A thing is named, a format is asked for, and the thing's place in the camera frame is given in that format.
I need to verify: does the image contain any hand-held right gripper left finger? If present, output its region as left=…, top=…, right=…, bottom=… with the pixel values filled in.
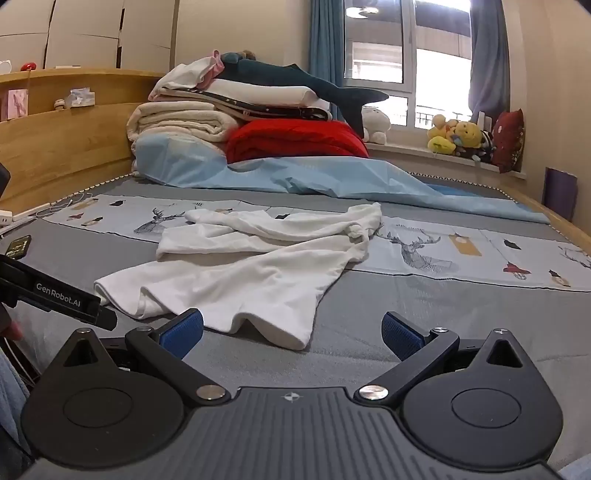
left=41, top=308, right=232, bottom=406

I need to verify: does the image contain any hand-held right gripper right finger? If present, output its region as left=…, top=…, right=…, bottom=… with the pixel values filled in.
left=353, top=311, right=539, bottom=408

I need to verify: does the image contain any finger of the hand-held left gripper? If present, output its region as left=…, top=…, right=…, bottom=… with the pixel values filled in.
left=95, top=305, right=118, bottom=331

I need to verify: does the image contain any white shirt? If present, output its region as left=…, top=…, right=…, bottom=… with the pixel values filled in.
left=93, top=202, right=383, bottom=350

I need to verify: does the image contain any dark phone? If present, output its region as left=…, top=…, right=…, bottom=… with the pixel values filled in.
left=0, top=234, right=32, bottom=259

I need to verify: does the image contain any blue denim cloth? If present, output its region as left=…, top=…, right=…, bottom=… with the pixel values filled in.
left=0, top=346, right=34, bottom=480

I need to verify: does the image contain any wooden headboard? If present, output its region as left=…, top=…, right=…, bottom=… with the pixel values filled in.
left=0, top=68, right=176, bottom=216

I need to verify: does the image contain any blue pillow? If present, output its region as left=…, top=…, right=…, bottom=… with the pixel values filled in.
left=422, top=184, right=477, bottom=197

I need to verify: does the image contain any light blue quilt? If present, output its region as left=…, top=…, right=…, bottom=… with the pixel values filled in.
left=131, top=133, right=552, bottom=225

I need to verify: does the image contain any pink gift bag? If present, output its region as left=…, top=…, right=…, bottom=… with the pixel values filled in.
left=7, top=89, right=29, bottom=119

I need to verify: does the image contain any tissue pack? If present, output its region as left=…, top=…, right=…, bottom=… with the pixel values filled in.
left=68, top=87, right=96, bottom=108

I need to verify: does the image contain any yellow duck plush toy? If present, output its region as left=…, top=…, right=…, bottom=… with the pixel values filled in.
left=427, top=114, right=459, bottom=156

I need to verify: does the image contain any cream folded blanket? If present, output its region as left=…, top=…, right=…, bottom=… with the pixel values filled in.
left=127, top=102, right=241, bottom=144

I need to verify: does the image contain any yellow round plush toy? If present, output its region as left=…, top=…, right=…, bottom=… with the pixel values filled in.
left=455, top=121, right=484, bottom=149

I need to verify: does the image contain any purple box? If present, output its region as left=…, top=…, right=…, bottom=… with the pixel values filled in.
left=544, top=167, right=580, bottom=222

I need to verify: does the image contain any white plush toy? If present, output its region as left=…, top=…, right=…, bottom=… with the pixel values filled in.
left=361, top=106, right=392, bottom=144

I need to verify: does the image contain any red folded blanket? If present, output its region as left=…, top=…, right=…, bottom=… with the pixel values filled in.
left=225, top=120, right=370, bottom=164

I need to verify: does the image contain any dark red cushion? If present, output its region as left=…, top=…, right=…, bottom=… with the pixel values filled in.
left=491, top=108, right=526, bottom=174

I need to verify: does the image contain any white folded bedding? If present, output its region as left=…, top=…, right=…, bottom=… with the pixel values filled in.
left=194, top=90, right=334, bottom=123
left=207, top=78, right=320, bottom=110

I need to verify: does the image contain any white crumpled cloth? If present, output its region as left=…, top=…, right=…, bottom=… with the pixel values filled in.
left=148, top=58, right=218, bottom=102

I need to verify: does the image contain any white wardrobe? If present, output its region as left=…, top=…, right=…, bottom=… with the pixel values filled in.
left=0, top=0, right=179, bottom=71

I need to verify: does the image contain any window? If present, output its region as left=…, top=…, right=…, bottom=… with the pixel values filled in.
left=344, top=0, right=476, bottom=131

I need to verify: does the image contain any dark blue shark plush toy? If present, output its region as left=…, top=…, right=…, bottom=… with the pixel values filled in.
left=221, top=52, right=390, bottom=138

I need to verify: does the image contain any grey blue curtain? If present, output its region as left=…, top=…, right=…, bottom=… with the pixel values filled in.
left=468, top=0, right=511, bottom=123

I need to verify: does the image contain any white cable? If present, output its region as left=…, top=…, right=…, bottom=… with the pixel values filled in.
left=13, top=196, right=95, bottom=223

